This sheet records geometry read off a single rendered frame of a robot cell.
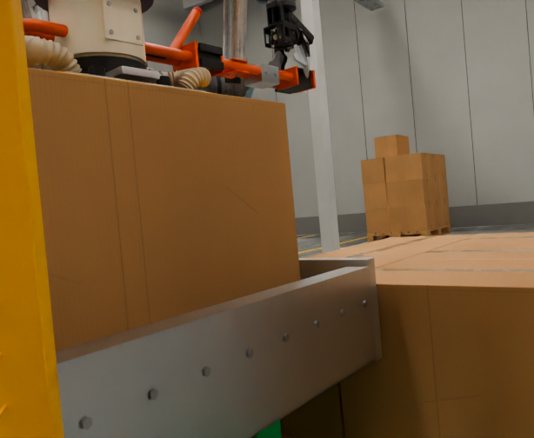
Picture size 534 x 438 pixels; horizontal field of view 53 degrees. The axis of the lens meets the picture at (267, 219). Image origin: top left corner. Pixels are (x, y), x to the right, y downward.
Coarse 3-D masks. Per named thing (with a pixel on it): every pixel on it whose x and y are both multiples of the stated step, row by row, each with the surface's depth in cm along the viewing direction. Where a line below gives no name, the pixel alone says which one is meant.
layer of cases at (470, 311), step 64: (320, 256) 184; (384, 256) 167; (448, 256) 153; (512, 256) 141; (384, 320) 116; (448, 320) 108; (512, 320) 100; (384, 384) 117; (448, 384) 109; (512, 384) 101
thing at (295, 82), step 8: (296, 72) 141; (312, 72) 146; (296, 80) 141; (304, 80) 145; (312, 80) 147; (280, 88) 145; (288, 88) 144; (296, 88) 145; (304, 88) 146; (312, 88) 147
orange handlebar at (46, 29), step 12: (24, 24) 89; (36, 24) 90; (48, 24) 91; (60, 24) 93; (48, 36) 95; (60, 36) 94; (156, 48) 108; (168, 48) 110; (156, 60) 113; (168, 60) 115; (180, 60) 118; (228, 60) 124; (240, 60) 126; (228, 72) 126; (240, 72) 127; (252, 72) 130; (288, 72) 141
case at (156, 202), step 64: (64, 128) 74; (128, 128) 82; (192, 128) 92; (256, 128) 104; (64, 192) 74; (128, 192) 82; (192, 192) 91; (256, 192) 103; (64, 256) 73; (128, 256) 81; (192, 256) 90; (256, 256) 102; (64, 320) 73; (128, 320) 80
